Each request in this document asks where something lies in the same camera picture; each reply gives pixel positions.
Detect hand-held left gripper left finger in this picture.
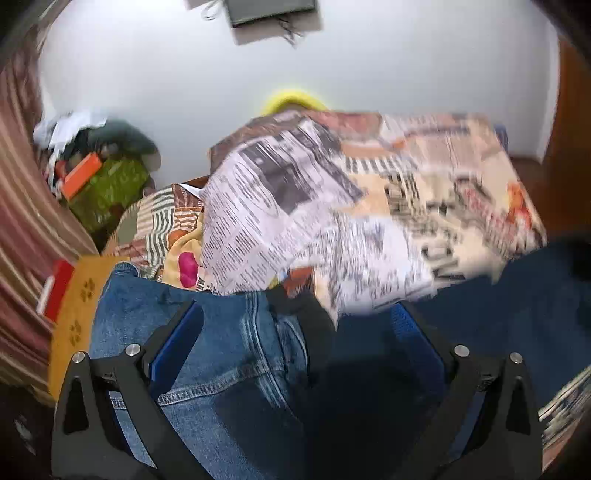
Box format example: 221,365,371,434
50,299,205,480

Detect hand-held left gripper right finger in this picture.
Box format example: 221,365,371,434
392,300,544,480

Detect blue denim jeans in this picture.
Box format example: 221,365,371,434
90,261,324,480

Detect navy blue garment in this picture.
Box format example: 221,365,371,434
277,237,591,480

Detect white newspaper print shirt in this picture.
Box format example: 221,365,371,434
198,117,462,319

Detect yellow floral cloth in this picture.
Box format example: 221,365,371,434
161,226,206,291

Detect mustard patterned cloth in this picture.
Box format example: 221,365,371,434
48,256,121,402

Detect red box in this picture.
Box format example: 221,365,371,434
39,260,75,321

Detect green bag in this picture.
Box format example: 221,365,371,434
69,157,153,234

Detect orange box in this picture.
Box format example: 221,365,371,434
60,152,103,200

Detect pink striped curtain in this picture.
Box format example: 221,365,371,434
0,44,100,407

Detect dark cloth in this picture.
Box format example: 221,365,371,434
76,119,161,169

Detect white crumpled bag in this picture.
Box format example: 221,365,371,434
33,110,108,151

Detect yellow curved object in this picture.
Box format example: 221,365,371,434
261,89,331,116

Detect brown wooden door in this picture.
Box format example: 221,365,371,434
547,37,591,241

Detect black wall television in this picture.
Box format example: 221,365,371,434
185,0,324,47

